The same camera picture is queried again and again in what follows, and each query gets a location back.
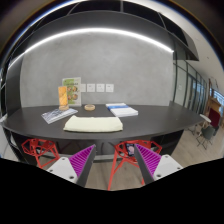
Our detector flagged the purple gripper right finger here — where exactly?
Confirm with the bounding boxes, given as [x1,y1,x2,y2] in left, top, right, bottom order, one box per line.
[134,144,182,184]

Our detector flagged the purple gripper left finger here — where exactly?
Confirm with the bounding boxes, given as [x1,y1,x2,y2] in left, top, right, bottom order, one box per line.
[47,144,96,187]

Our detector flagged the pale yellow folded towel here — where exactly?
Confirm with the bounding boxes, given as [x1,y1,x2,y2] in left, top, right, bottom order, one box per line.
[64,116,123,133]

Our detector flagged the grey magazine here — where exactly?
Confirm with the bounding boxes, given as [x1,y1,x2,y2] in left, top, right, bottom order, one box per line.
[42,108,77,124]

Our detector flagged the grey background chair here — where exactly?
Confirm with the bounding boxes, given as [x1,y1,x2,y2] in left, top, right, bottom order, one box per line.
[197,126,215,148]

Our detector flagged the round wooden coaster dish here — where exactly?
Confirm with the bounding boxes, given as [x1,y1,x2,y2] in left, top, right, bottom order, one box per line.
[84,104,95,111]

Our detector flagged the blue and white booklet stack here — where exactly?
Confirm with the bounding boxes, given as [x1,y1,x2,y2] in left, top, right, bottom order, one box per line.
[106,103,138,117]

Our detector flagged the white round background table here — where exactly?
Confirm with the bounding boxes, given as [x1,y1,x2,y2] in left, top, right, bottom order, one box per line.
[188,113,212,135]

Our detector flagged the dark red background board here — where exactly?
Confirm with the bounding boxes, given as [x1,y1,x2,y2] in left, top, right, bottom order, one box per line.
[209,109,220,127]

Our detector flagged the green menu poster stand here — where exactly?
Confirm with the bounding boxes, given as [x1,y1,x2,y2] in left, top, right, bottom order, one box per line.
[62,77,81,106]

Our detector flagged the orange acrylic sign stand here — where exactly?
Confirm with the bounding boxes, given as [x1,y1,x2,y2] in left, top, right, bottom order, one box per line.
[58,86,69,110]

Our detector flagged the dark overhead shelf with light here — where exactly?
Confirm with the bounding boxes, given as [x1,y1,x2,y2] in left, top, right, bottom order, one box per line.
[3,0,199,68]

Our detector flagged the right red wire stool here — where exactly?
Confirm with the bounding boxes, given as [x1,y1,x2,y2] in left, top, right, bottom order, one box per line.
[107,140,162,190]

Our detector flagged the red wire stool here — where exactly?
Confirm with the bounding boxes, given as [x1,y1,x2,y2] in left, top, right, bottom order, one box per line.
[21,138,60,168]
[107,140,162,190]

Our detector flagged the left red wire stool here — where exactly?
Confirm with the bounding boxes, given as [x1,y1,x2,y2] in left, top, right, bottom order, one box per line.
[21,138,60,168]

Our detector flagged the white wall socket panel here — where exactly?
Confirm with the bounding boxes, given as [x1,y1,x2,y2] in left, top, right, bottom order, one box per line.
[106,84,114,92]
[87,84,95,92]
[80,84,86,92]
[96,84,105,92]

